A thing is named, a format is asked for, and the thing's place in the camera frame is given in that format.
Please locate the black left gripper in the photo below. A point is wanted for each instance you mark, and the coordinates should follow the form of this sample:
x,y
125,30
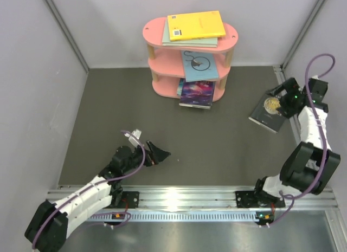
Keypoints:
x,y
158,155

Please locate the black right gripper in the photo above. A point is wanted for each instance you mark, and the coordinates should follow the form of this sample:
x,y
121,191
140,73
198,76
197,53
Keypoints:
x,y
290,86

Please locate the black book with gold moon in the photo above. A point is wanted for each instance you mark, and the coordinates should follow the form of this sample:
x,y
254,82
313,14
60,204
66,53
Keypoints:
x,y
266,114

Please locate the teal ocean cover book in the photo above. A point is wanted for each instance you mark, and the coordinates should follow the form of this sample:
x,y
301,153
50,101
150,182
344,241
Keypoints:
x,y
180,86

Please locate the purple blue cover book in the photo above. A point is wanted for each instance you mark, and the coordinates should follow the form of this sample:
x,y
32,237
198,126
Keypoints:
x,y
197,94

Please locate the light blue thin book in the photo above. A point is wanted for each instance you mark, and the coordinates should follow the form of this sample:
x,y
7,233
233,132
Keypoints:
x,y
199,66

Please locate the grey-green book with black circle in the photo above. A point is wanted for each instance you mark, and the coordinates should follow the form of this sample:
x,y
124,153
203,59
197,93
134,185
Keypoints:
x,y
204,43

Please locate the yellow book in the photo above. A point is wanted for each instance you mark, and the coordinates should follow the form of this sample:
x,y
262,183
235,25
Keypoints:
x,y
196,25

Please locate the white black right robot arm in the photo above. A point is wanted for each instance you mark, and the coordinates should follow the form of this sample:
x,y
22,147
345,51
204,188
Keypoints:
x,y
312,163

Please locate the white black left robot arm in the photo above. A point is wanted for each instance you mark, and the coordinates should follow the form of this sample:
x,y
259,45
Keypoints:
x,y
54,222

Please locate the pink three-tier shelf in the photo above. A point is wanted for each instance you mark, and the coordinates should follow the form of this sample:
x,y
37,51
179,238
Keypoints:
x,y
169,63

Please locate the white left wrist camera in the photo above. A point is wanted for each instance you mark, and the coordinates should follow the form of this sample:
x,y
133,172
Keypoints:
x,y
133,137

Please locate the aluminium mounting rail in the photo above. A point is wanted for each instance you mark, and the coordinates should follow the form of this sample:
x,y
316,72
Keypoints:
x,y
186,198

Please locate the perforated grey cable duct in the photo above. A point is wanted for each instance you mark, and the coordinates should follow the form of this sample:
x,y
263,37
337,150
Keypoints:
x,y
190,216

